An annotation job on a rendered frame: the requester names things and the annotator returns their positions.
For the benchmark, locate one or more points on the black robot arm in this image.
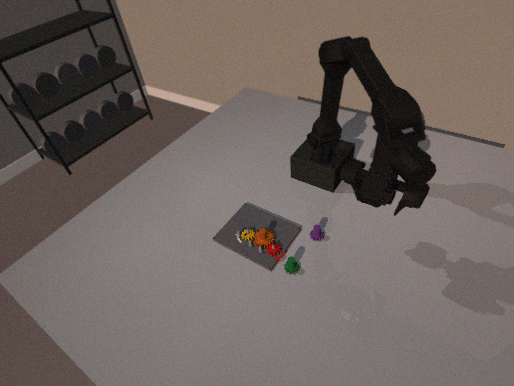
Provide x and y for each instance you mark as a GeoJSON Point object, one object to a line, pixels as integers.
{"type": "Point", "coordinates": [393, 109]}

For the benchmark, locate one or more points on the yellow gear with black stripe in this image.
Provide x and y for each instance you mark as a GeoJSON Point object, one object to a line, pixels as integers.
{"type": "Point", "coordinates": [248, 236]}

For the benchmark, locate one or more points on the purple gear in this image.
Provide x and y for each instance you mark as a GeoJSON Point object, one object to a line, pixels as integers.
{"type": "Point", "coordinates": [317, 234]}

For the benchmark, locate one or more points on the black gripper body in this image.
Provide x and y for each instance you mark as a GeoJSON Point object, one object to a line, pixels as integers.
{"type": "Point", "coordinates": [353, 169]}

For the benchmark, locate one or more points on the orange gear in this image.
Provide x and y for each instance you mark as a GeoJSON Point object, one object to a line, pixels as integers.
{"type": "Point", "coordinates": [263, 238]}

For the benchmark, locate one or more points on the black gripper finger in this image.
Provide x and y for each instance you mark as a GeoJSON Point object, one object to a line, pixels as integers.
{"type": "Point", "coordinates": [400, 206]}
{"type": "Point", "coordinates": [356, 186]}

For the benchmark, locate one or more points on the green gear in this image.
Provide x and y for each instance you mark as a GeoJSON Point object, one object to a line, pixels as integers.
{"type": "Point", "coordinates": [291, 266]}

